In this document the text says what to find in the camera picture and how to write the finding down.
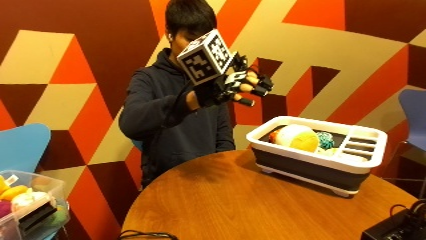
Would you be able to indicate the black block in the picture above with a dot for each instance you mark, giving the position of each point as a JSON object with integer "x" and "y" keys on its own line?
{"x": 37, "y": 216}

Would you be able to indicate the purple plush toy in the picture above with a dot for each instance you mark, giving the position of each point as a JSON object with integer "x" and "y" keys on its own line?
{"x": 4, "y": 209}

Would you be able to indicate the teal knitted ball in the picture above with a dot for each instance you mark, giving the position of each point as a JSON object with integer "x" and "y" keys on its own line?
{"x": 325, "y": 140}

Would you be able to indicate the clear plastic storage box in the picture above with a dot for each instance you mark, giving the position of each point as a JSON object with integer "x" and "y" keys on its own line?
{"x": 48, "y": 186}

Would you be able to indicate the white plush ball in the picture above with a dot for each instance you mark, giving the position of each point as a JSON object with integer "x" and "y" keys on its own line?
{"x": 25, "y": 201}

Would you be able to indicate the blue chair with metal legs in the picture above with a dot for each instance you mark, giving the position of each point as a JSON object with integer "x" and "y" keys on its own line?
{"x": 414, "y": 113}

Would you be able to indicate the person in dark hoodie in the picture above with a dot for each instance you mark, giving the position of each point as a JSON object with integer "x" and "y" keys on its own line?
{"x": 177, "y": 133}

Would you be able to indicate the pale green toy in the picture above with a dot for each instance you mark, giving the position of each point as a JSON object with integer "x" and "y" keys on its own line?
{"x": 329, "y": 152}

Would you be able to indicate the white and grey dish tub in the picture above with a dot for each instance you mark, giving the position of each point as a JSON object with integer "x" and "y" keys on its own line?
{"x": 310, "y": 166}

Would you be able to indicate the yellow and white plush toy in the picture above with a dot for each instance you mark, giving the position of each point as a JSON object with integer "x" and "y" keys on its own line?
{"x": 297, "y": 136}

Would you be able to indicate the black electronic device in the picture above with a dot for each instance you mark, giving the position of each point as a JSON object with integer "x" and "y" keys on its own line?
{"x": 394, "y": 228}

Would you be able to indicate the light blue chair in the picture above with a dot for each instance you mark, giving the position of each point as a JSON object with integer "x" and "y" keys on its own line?
{"x": 21, "y": 146}

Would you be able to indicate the white cube with black markers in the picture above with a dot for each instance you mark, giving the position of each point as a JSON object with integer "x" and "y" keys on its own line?
{"x": 205, "y": 58}

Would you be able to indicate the green plush toy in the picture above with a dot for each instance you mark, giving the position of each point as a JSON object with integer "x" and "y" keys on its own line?
{"x": 57, "y": 216}

